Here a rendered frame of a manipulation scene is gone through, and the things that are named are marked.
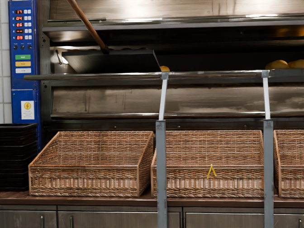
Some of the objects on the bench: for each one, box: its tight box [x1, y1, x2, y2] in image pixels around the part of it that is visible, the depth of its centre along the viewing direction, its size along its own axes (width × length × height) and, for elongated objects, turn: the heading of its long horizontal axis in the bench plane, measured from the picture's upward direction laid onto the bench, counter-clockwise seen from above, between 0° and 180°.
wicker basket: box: [150, 130, 264, 198], centre depth 288 cm, size 49×56×28 cm
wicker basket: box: [28, 131, 154, 197], centre depth 296 cm, size 49×56×28 cm
